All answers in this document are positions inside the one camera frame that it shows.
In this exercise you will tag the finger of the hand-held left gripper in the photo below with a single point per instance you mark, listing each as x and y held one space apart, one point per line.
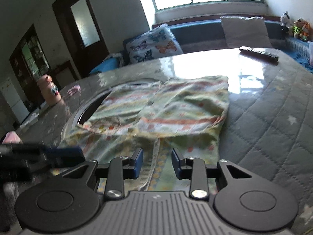
64 153

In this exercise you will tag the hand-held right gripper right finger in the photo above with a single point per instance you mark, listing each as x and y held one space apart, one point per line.
177 164

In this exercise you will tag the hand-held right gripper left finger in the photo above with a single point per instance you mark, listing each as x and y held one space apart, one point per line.
138 162

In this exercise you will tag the pastel patterned fleece jacket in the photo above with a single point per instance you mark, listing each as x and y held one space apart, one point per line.
171 107

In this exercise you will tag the pink cloth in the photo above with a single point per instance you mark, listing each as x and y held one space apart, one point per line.
11 138

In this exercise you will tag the pink cartoon water bottle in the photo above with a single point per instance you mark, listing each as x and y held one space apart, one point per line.
50 95

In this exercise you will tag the white refrigerator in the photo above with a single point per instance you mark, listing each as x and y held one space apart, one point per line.
12 100

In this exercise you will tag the blue cushion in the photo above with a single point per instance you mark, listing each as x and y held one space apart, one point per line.
105 66

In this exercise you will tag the grey quilted star table cover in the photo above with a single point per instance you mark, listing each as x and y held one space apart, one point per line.
269 127

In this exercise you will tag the dark wooden door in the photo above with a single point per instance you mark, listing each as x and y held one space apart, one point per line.
71 53

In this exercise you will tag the dark glass door cabinet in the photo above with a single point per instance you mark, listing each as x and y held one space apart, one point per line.
29 53

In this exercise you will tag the butterfly print pillow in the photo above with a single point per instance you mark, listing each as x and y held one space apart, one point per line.
154 45

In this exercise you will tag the blue bench sofa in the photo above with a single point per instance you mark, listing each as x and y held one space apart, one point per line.
195 29

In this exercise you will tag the black remote control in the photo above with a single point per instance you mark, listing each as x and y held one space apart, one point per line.
259 53

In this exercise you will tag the plain grey pillow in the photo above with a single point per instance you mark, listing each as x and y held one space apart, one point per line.
244 31

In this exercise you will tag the clear plastic storage box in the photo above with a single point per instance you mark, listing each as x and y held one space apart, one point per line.
311 53

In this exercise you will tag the black and white cow plush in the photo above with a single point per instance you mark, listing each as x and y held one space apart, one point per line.
285 19

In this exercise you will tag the bear plush in green vest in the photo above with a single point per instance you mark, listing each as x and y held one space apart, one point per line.
297 29

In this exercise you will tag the orange plush toy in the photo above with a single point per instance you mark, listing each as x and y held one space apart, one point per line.
307 30

